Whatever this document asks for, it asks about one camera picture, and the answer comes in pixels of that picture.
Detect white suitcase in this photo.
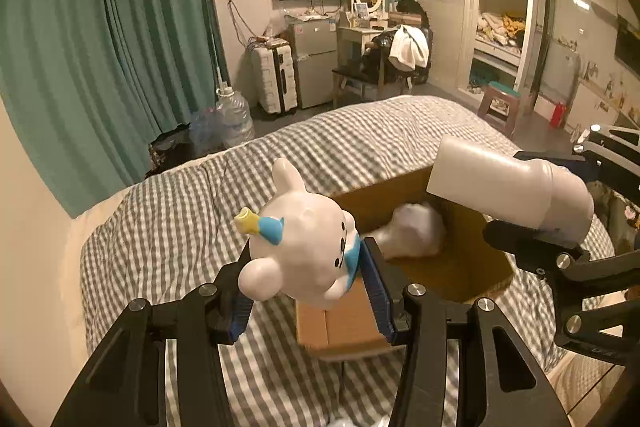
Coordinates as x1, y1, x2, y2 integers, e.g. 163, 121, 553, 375
249, 40, 300, 116

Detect checkered bed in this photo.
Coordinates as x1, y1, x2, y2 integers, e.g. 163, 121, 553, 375
80, 96, 617, 427

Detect wide teal curtain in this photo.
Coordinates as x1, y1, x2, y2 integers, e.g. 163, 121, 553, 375
0, 0, 232, 219

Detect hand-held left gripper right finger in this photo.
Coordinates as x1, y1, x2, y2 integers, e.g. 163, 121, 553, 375
361, 237, 573, 427

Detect brown cardboard box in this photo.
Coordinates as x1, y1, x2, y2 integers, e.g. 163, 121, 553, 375
295, 164, 516, 360

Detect white open wardrobe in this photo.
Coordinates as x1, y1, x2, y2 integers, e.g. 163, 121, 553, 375
413, 0, 547, 108

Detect black clothes pile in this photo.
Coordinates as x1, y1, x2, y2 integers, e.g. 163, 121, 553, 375
361, 31, 402, 84

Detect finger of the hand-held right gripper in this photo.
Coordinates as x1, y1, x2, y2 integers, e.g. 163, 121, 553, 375
481, 217, 640, 365
512, 123, 640, 195

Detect small silver fridge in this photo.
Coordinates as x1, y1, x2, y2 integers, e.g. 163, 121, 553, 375
284, 15, 339, 110

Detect dark wooden chair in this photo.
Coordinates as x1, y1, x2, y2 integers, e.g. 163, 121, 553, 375
331, 57, 417, 98

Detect black floor bag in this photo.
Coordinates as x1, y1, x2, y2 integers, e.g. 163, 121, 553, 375
146, 129, 202, 178

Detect dark wall picture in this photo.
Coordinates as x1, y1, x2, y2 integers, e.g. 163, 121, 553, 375
613, 14, 640, 68

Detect white dog figure toy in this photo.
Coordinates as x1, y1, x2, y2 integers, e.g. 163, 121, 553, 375
234, 157, 362, 311

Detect large clear water jug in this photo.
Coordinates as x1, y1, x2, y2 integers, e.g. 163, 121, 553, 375
214, 85, 255, 148

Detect white dressing table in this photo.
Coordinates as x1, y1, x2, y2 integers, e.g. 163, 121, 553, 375
335, 22, 402, 74

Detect white plastic bottle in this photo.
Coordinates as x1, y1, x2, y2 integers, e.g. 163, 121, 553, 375
426, 136, 595, 244

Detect crushed clear plastic bottle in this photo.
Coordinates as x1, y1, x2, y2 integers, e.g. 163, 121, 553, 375
189, 107, 227, 156

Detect white fluffy toy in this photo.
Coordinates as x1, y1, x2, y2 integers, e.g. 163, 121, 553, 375
370, 202, 447, 261

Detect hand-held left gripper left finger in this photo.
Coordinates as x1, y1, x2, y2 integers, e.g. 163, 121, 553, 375
50, 243, 257, 427

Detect white garment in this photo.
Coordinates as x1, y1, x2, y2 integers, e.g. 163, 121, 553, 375
388, 24, 431, 70

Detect pink plastic stool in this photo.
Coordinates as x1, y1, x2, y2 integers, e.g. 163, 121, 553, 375
476, 81, 522, 136

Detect hanging wall cables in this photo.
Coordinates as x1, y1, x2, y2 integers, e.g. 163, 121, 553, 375
226, 0, 262, 46

